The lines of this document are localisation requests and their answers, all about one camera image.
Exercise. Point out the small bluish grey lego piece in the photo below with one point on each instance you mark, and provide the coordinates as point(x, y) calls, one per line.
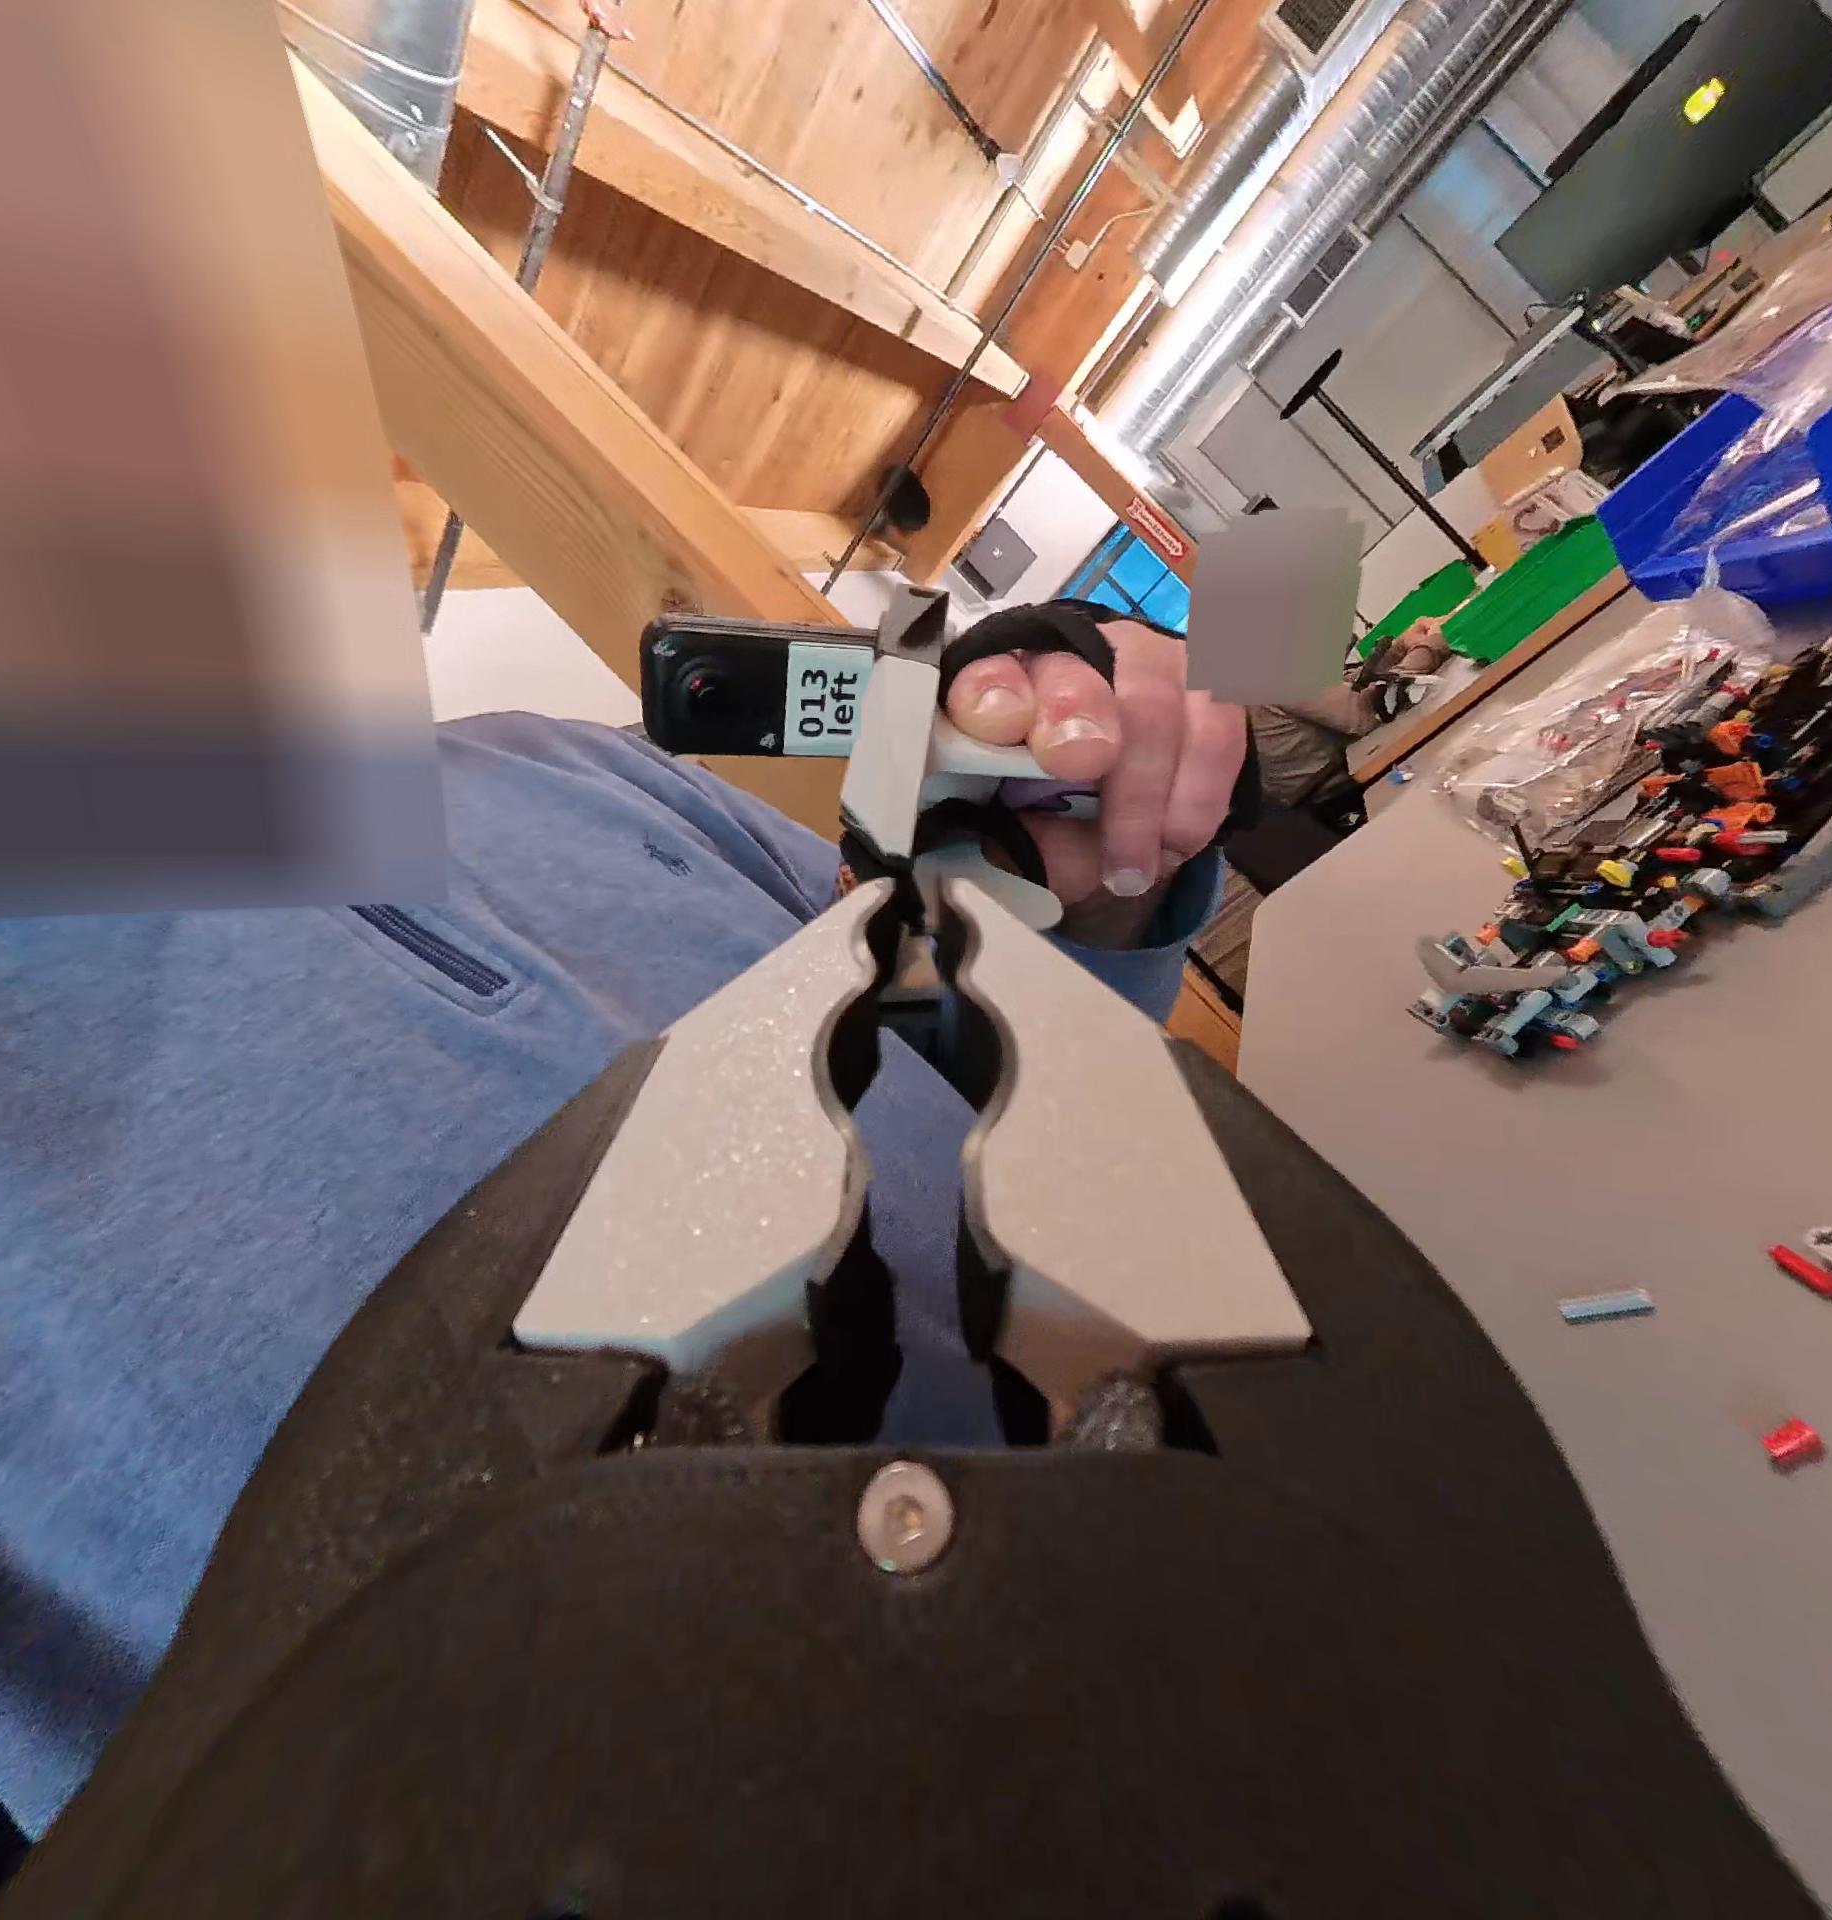
point(1607, 1305)

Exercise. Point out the green storage bin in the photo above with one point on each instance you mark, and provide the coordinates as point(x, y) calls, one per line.
point(1517, 600)

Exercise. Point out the person's left hand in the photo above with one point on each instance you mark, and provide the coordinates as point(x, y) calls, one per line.
point(1158, 781)

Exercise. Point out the cardboard box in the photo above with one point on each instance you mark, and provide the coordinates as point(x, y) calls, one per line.
point(1517, 480)

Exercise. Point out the wooden ceiling beams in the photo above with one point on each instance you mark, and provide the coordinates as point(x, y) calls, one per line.
point(708, 300)

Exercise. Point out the blue storage bin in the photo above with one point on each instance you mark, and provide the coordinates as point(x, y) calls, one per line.
point(1729, 480)

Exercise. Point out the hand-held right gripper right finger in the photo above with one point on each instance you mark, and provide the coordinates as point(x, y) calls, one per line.
point(1144, 1186)

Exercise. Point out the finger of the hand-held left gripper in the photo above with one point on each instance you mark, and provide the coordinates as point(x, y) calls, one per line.
point(1008, 774)
point(893, 766)

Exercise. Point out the person's blue clothing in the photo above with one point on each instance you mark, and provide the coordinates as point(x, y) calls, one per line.
point(259, 1200)

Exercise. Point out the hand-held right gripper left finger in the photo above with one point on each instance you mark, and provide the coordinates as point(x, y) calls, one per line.
point(693, 1186)

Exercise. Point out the silver ventilation duct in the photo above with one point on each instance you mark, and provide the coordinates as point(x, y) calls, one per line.
point(1307, 180)

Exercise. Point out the red pin with grey connector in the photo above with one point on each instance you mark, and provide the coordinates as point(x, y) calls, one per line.
point(1825, 1260)

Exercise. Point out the short red lego pin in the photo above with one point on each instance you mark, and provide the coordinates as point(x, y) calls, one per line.
point(1795, 1444)

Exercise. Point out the partly built lego model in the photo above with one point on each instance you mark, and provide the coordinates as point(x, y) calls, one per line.
point(1669, 871)

